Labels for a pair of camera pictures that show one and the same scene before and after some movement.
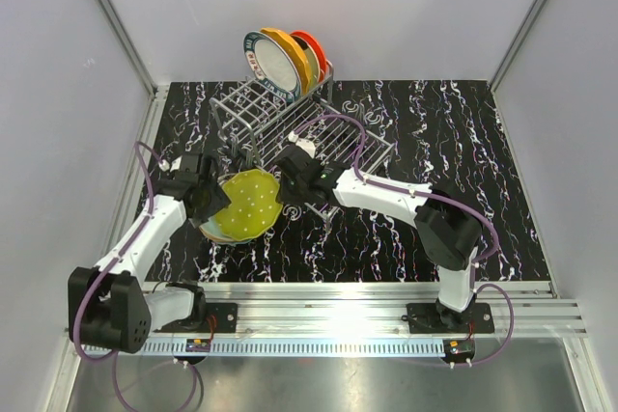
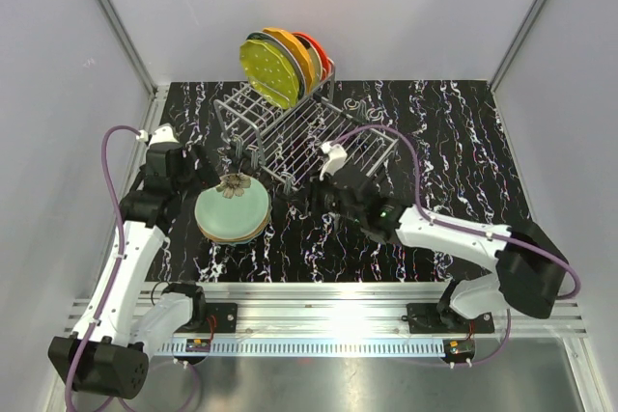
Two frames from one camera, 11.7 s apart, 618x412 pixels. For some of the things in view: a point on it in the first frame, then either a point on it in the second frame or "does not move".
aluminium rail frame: (332, 312) does not move
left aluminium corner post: (155, 92) does not move
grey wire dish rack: (303, 141) does not move
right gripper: (285, 197) to (314, 198)
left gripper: (218, 202) to (202, 178)
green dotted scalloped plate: (254, 206) to (269, 72)
